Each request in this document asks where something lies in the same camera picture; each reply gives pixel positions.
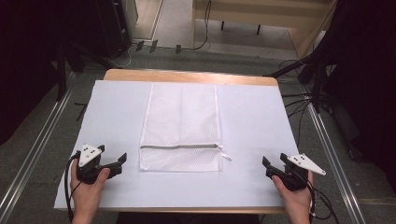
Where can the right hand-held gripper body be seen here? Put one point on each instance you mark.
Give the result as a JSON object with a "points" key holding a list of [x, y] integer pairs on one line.
{"points": [[297, 174]]}

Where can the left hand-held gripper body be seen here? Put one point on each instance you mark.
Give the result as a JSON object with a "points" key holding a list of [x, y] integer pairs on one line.
{"points": [[88, 155]]}

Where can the white mesh laundry bag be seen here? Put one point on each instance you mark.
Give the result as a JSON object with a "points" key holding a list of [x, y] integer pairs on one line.
{"points": [[180, 124]]}

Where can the person's right hand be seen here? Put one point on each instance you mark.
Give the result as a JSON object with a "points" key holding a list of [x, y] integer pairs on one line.
{"points": [[295, 200]]}

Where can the person's left hand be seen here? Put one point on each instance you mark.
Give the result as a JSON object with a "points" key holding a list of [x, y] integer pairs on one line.
{"points": [[88, 193]]}

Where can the white table mat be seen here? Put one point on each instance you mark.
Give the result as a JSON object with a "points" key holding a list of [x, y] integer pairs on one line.
{"points": [[249, 124]]}

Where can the black metal stand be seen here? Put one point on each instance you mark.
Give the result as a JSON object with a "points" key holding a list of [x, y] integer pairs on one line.
{"points": [[317, 81], [61, 71]]}

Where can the person's dark clothing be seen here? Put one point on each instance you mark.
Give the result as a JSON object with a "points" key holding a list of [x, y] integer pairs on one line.
{"points": [[186, 219]]}

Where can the dark floor block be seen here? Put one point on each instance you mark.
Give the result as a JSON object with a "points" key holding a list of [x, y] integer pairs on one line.
{"points": [[139, 45], [153, 46], [178, 49]]}

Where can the wooden table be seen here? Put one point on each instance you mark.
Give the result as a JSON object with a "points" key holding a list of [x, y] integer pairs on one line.
{"points": [[186, 75]]}

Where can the dark curtain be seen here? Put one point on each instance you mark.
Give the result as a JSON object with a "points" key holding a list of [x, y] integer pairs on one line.
{"points": [[25, 62], [367, 77]]}

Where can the black cabinet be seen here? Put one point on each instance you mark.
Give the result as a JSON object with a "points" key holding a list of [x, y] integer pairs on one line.
{"points": [[113, 28]]}

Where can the light wooden furniture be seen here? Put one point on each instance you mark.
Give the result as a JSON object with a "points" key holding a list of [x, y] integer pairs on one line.
{"points": [[264, 15]]}

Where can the metal floor rail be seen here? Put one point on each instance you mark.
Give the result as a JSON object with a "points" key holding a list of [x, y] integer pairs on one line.
{"points": [[34, 152], [336, 165]]}

